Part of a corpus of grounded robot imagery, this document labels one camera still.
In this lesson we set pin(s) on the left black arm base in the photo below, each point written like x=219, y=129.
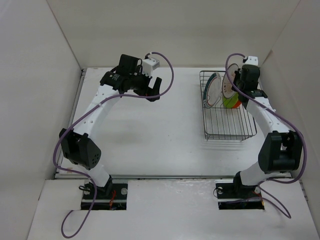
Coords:
x=115, y=200

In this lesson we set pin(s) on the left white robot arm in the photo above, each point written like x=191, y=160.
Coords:
x=78, y=141

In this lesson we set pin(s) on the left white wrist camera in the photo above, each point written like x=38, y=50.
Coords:
x=149, y=64

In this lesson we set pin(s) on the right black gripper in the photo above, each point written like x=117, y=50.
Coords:
x=238, y=73

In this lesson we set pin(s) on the wire dish rack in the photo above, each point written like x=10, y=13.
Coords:
x=221, y=123

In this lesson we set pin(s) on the orange plate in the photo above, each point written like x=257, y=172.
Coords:
x=237, y=104

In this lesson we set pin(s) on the sunburst patterned white plate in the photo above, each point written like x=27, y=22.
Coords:
x=227, y=87

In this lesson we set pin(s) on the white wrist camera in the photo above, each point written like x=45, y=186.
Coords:
x=250, y=60
x=149, y=64

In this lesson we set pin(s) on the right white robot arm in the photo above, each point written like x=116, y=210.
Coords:
x=282, y=147

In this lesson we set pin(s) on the green plate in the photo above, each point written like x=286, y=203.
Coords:
x=230, y=102

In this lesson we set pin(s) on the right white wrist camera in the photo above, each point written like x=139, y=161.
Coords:
x=250, y=60

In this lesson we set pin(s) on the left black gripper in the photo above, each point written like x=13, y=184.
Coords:
x=147, y=91

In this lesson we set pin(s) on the teal rimmed white plate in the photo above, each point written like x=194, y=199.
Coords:
x=212, y=90

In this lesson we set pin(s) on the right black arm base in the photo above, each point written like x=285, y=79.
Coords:
x=244, y=198

